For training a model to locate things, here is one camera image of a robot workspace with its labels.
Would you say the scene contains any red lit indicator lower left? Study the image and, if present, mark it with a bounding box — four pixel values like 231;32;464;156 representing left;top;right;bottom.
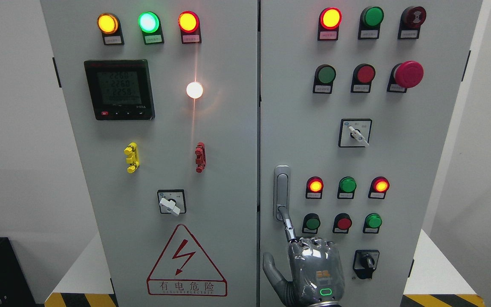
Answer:
305;176;323;200

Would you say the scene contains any red terminal connector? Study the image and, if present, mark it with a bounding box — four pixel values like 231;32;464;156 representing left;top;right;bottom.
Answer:
194;142;206;173

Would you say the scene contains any red push button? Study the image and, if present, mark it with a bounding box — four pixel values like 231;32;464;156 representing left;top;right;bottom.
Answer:
332;212;352;234
350;64;375;93

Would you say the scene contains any upper right selector switch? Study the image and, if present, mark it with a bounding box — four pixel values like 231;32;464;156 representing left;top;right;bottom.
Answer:
338;119;373;148

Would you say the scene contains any red electric hazard warning sticker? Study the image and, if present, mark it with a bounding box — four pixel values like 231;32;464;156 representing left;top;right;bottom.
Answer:
147;224;227;297

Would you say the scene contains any yellow indicator light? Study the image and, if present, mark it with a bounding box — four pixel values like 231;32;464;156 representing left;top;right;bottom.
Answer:
97;12;124;46

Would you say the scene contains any red push button upper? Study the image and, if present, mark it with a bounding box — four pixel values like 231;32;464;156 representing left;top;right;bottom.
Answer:
350;64;375;93

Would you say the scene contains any silver door lock handle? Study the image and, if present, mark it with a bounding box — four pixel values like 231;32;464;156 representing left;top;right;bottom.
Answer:
273;165;290;221

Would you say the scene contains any black rotary knob switch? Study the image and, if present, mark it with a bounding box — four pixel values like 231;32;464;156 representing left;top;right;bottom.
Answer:
353;249;380;280

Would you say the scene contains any red lit indicator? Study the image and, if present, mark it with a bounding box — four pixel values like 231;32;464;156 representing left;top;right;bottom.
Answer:
318;7;342;41
368;176;390;200
305;176;323;200

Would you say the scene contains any white platform with hazard stripes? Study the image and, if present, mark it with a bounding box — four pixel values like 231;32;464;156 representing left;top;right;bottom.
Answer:
43;232;485;307

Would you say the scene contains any green push button lower right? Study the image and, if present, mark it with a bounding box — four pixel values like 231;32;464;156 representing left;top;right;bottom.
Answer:
363;212;382;234

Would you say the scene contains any red push button lower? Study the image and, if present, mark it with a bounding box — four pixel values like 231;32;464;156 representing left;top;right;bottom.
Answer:
332;212;352;234

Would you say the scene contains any green indicator light lower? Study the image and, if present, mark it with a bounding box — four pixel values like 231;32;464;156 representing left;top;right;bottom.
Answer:
337;177;357;200

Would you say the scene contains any green push button upper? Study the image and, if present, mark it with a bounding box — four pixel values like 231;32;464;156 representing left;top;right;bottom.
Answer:
312;64;336;94

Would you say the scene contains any dark red buzzer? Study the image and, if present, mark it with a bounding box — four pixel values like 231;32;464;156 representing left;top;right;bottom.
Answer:
398;6;427;40

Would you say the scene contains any white lit indicator light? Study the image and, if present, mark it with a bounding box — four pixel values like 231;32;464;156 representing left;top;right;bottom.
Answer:
186;81;203;99

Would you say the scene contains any grey left cabinet door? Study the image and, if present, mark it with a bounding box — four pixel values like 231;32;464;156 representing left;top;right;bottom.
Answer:
41;0;258;307

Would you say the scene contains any grey right cabinet door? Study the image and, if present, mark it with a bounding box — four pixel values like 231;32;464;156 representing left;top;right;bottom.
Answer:
260;0;482;307

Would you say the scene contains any red lit indicator lower right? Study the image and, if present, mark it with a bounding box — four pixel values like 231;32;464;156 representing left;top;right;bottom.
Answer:
368;176;390;200

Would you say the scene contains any left door selector switch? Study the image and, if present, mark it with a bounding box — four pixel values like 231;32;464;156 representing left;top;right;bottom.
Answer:
156;189;187;216

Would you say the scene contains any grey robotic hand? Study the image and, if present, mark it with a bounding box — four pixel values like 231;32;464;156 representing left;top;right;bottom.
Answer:
263;206;345;307

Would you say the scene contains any green indicator light top right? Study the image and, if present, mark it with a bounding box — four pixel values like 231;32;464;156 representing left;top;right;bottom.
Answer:
357;6;384;40

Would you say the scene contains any red emergency stop button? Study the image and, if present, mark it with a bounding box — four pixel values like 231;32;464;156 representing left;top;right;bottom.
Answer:
387;61;424;93

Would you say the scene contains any red-orange indicator light top left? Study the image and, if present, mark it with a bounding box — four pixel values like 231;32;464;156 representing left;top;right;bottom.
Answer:
178;11;202;43

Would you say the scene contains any black digital power meter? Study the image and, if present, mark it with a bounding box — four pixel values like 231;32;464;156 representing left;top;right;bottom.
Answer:
84;59;155;121

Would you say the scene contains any yellow terminal connector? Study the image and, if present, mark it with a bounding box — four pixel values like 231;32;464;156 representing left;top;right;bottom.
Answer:
124;142;140;174

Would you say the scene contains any grey cabinet door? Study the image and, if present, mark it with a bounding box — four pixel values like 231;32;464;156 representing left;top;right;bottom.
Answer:
41;0;258;307
260;0;482;307

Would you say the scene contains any green lit indicator light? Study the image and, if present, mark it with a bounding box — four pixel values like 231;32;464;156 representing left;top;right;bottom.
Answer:
138;11;164;45

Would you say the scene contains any red lit indicator top right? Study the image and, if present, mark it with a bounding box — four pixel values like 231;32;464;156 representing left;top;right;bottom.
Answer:
318;7;342;41

